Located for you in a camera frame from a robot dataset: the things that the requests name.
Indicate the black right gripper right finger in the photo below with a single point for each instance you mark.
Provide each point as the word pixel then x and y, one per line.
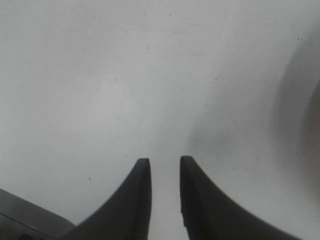
pixel 209 214

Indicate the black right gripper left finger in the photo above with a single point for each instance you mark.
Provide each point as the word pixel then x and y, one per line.
pixel 126 214

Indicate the pink round plate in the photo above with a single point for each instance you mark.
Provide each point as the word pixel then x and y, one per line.
pixel 296 116

